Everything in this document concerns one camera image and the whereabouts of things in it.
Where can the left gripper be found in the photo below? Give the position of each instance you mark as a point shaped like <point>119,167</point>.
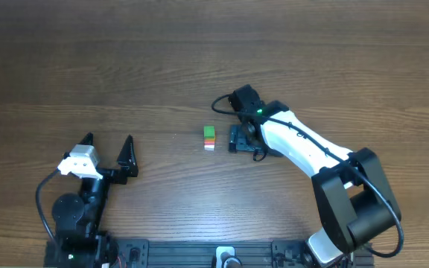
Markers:
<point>117,175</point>

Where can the white cube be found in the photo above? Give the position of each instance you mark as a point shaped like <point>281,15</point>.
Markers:
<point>209,147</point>

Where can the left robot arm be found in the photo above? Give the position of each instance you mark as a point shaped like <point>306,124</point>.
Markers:
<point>75,214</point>

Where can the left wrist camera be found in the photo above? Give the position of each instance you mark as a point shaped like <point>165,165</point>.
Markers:
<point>82,160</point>

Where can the orange cube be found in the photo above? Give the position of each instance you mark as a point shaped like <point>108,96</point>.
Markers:
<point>209,138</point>

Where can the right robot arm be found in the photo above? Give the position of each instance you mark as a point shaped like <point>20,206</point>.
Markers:
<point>296,141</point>

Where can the red cube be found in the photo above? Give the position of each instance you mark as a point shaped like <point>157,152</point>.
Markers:
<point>209,142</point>

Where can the mounting rail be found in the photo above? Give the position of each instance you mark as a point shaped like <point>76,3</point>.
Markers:
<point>184,254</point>

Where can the green cube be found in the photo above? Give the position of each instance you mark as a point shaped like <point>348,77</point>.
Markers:
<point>209,131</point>

